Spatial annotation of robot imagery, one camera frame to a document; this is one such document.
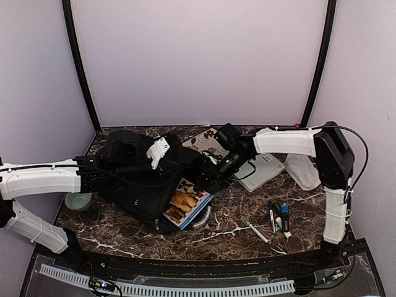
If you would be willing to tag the left black frame post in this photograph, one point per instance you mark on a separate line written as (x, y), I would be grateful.
(78, 64)

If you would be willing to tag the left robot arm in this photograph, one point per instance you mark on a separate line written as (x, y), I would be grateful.
(44, 178)

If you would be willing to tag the white cloth pouch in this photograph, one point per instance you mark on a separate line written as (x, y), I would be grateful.
(303, 172)

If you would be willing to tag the black marker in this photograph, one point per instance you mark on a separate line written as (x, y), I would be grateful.
(278, 211)

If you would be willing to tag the grey shrink-wrapped notebook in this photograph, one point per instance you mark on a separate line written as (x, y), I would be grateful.
(255, 173)

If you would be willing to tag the blue-capped black highlighter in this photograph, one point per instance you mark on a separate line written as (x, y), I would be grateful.
(285, 218)

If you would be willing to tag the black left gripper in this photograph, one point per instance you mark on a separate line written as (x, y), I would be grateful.
(169, 156)

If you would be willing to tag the pale green ceramic bowl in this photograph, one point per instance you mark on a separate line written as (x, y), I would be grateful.
(78, 202)

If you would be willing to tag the black frame post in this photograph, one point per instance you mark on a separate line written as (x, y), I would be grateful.
(78, 64)
(321, 59)

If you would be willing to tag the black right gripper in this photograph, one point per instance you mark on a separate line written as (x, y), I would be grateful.
(206, 185)

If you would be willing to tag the blue-capped white marker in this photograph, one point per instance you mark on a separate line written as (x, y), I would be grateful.
(272, 218)

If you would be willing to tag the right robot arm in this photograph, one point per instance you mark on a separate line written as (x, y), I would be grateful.
(326, 144)

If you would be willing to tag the grey slotted cable duct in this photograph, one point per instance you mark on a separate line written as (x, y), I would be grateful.
(98, 285)

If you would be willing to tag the clear-capped white pen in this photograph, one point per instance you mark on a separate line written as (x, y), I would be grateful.
(255, 230)

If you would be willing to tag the right black frame post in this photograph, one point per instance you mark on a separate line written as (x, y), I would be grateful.
(321, 59)

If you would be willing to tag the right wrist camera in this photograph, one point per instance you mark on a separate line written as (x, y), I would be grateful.
(227, 136)

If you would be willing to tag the black front rail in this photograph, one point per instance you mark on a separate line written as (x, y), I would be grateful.
(295, 264)

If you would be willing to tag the black student bag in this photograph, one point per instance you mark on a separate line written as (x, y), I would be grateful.
(147, 200)

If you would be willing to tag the dog picture book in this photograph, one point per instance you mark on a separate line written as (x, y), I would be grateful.
(186, 204)

